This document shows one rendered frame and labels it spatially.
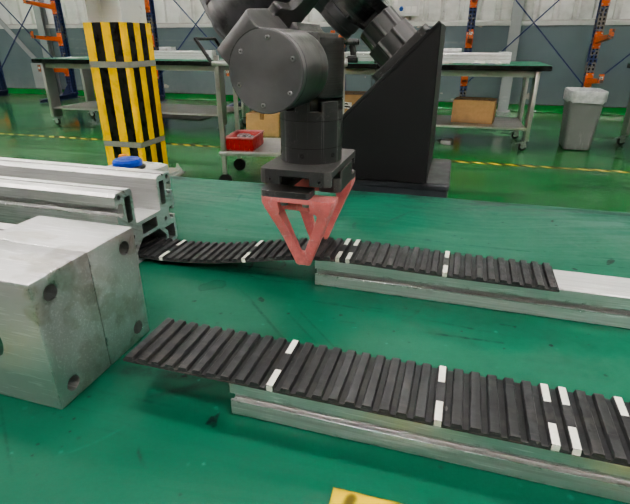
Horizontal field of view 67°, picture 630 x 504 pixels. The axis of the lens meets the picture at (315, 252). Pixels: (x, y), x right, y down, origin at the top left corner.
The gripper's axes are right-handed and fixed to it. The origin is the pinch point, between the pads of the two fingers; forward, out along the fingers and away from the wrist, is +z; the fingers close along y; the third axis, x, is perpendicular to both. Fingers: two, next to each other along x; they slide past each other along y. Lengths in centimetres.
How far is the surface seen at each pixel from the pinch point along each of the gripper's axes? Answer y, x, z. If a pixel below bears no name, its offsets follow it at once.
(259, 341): 16.9, 1.3, 0.2
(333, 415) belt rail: 20.2, 7.6, 2.3
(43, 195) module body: 4.8, -27.9, -4.3
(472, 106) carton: -474, 22, 39
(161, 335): 18.3, -5.7, 0.2
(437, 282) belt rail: 1.9, 12.8, 1.2
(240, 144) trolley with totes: -269, -135, 48
